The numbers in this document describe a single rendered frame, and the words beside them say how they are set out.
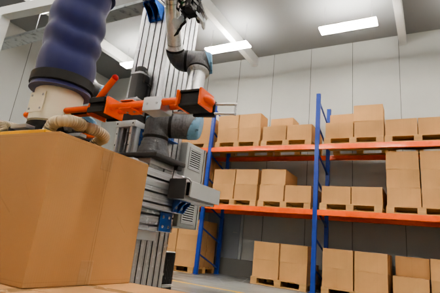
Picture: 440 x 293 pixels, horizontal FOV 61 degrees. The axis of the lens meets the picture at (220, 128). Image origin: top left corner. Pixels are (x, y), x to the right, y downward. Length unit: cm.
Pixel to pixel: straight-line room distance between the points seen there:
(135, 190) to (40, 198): 36
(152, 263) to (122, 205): 77
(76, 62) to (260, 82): 984
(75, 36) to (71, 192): 61
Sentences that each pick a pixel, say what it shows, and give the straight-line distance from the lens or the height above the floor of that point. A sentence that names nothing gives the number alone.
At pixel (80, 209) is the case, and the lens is 116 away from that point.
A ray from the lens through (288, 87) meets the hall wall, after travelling 1071.
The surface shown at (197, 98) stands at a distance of 106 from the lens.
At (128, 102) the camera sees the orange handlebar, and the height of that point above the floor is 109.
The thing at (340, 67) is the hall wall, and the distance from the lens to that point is 1056.
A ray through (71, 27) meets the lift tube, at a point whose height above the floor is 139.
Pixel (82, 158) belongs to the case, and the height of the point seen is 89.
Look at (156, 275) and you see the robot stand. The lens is 204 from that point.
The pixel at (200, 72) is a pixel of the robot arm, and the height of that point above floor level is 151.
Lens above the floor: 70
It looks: 17 degrees up
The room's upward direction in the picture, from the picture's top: 6 degrees clockwise
